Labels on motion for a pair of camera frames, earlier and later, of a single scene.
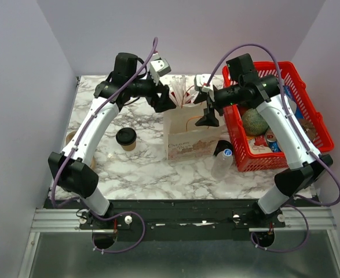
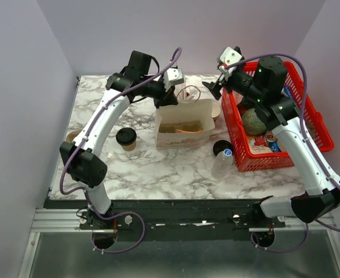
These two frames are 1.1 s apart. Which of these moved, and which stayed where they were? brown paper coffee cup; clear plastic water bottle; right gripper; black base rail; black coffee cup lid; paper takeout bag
Moved: right gripper; paper takeout bag
Stayed: black base rail; black coffee cup lid; clear plastic water bottle; brown paper coffee cup
